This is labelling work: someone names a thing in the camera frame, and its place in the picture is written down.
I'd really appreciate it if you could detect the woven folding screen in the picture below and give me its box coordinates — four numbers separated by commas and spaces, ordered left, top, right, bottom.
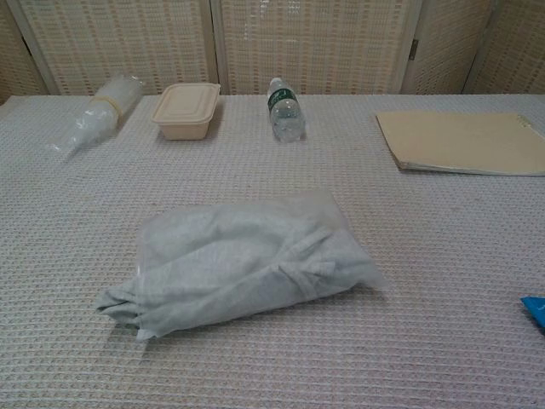
0, 0, 545, 97

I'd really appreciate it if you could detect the blue packet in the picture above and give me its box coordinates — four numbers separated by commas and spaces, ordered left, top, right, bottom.
519, 295, 545, 330

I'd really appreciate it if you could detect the clear plastic water bottle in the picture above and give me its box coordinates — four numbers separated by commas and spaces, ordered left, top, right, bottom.
267, 77, 307, 143

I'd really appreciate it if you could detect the beige lidded food container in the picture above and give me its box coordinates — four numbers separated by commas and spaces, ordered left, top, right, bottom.
150, 82, 222, 141

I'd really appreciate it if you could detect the sleeve of clear plastic cups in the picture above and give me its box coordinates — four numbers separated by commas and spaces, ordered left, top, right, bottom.
45, 73, 144, 154

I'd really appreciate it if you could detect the beige spiral notebook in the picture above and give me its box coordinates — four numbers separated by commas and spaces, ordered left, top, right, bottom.
375, 110, 545, 177

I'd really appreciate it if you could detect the white woven tablecloth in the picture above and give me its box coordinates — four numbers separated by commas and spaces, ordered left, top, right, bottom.
0, 94, 545, 409

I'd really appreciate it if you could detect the grey cloth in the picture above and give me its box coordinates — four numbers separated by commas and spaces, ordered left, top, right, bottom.
136, 187, 382, 344

